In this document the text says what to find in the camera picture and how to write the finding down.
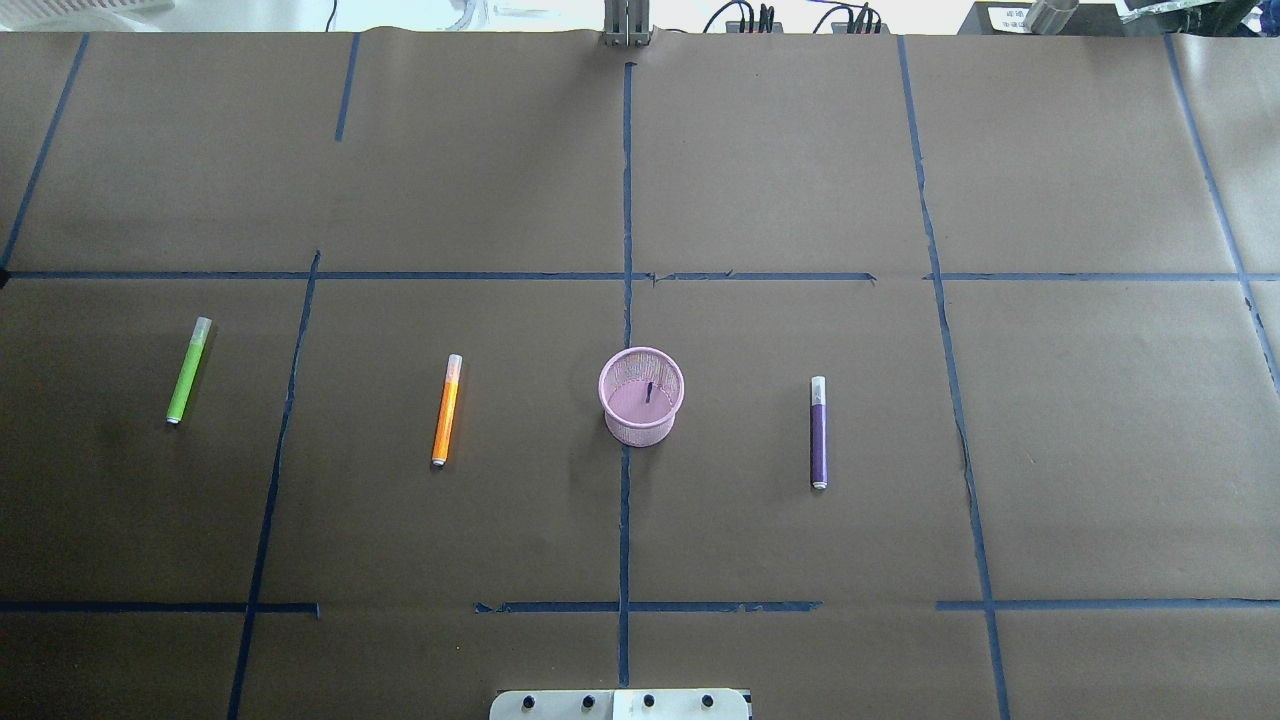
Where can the aluminium frame post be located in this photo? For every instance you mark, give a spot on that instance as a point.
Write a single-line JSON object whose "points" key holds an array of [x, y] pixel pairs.
{"points": [[627, 23]]}

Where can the green highlighter pen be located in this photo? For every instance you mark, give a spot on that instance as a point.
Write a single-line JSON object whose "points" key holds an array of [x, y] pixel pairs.
{"points": [[188, 371]]}

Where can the left power strip with plugs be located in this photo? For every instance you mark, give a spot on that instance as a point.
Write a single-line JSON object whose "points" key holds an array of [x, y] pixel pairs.
{"points": [[741, 18]]}

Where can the steel cup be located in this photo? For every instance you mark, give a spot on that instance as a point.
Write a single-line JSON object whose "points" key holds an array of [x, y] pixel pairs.
{"points": [[1048, 17]]}

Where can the power strip with plugs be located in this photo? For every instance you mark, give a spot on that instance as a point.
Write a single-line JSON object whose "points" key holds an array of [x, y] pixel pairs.
{"points": [[741, 18], [843, 18]]}

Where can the purple highlighter pen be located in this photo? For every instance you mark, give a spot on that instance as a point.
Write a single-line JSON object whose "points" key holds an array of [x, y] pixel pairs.
{"points": [[818, 453]]}

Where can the orange highlighter pen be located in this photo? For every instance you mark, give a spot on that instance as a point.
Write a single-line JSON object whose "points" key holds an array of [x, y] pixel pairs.
{"points": [[447, 410]]}

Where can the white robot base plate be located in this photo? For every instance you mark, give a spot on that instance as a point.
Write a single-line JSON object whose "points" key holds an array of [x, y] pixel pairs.
{"points": [[623, 703]]}

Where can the pink mesh pen holder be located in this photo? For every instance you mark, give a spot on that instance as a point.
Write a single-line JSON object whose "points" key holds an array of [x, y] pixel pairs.
{"points": [[640, 390]]}

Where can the right power strip with plugs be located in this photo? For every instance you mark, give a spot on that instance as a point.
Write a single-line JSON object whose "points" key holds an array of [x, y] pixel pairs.
{"points": [[843, 18]]}

